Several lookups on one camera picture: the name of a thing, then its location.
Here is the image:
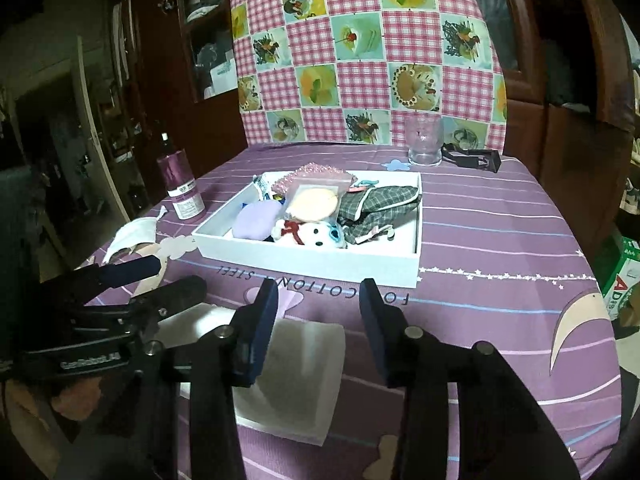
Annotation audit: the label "lavender soft pad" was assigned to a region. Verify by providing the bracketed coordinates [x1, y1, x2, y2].
[231, 200, 282, 240]

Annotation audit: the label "white plush toy red scarf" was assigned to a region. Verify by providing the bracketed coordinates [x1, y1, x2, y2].
[270, 219, 347, 249]

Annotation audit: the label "green plaid fabric pouch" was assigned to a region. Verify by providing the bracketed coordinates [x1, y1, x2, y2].
[337, 185, 422, 245]

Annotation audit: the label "beige round powder puff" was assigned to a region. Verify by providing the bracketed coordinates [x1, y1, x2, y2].
[285, 184, 340, 222]

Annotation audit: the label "pink glitter sponge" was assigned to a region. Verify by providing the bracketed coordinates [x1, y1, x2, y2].
[270, 162, 356, 196]

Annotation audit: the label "blue packet with pillow picture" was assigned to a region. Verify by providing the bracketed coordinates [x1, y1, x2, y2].
[252, 174, 272, 200]

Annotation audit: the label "person's left hand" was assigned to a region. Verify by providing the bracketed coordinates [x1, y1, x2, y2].
[51, 377, 102, 422]

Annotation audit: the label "white folded cloth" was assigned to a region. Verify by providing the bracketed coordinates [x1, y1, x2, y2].
[152, 301, 347, 447]

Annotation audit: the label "white shallow cardboard box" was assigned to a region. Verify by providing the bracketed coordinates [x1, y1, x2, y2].
[192, 170, 422, 288]

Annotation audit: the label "white face mask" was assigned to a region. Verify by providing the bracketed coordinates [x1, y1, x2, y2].
[102, 206, 168, 264]

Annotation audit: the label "purple white cylindrical can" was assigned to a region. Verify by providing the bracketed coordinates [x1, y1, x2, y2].
[157, 150, 205, 220]

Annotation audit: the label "black clip tool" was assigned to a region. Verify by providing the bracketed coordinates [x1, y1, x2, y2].
[440, 143, 501, 174]

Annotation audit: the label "clear glass cup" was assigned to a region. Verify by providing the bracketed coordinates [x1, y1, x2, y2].
[404, 115, 444, 167]

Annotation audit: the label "green white carton box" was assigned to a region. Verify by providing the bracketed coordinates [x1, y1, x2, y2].
[593, 233, 639, 321]

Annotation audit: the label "pink checkered picture cloth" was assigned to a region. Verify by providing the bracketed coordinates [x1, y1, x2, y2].
[230, 0, 506, 151]

